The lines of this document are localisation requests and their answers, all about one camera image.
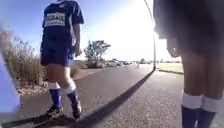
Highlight green leafy tree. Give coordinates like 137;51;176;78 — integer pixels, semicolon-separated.
83;39;112;69

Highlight grey asphalt road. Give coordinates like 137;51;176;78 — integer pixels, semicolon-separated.
0;64;224;128

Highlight thin curved pole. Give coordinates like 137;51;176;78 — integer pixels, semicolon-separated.
143;0;157;71

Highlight dry dirt verge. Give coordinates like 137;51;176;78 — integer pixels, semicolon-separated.
14;68;101;98

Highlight grass field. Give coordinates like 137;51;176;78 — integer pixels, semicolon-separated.
156;62;185;75

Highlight dry tall bushes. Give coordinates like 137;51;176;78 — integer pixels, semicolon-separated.
0;31;81;89

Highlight person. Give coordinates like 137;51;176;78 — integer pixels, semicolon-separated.
39;0;85;121
152;0;224;128

